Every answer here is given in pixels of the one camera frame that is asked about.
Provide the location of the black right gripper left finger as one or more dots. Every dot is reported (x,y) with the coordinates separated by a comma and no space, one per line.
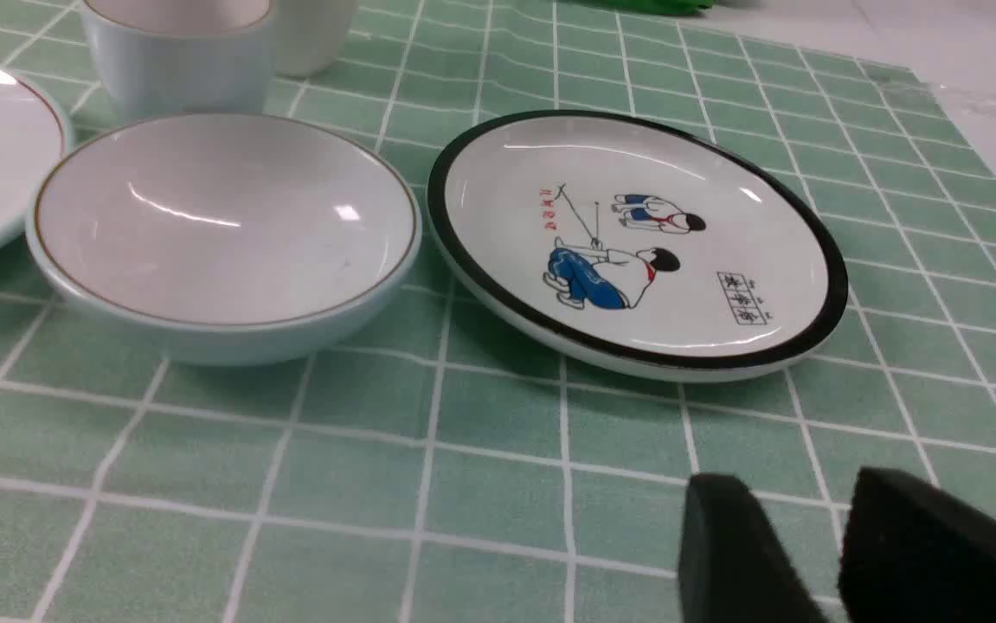
(731,565)

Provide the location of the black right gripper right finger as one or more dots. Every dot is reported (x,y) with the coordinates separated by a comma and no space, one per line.
(915,553)

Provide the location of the pale blue gold-rimmed bowl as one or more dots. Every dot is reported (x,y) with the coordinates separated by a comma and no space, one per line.
(225,239)

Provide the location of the pale blue small cup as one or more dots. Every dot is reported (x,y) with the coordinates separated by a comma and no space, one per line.
(158,58)

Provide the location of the green checkered tablecloth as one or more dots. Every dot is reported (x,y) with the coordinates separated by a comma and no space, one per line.
(440,467)

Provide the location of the black-rimmed illustrated plate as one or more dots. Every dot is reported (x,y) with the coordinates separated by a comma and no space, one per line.
(635,247)

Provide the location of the green backdrop cloth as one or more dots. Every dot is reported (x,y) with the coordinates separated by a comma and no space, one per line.
(656,7)

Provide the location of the white black-rimmed cup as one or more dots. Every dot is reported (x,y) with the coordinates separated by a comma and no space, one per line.
(310,34)

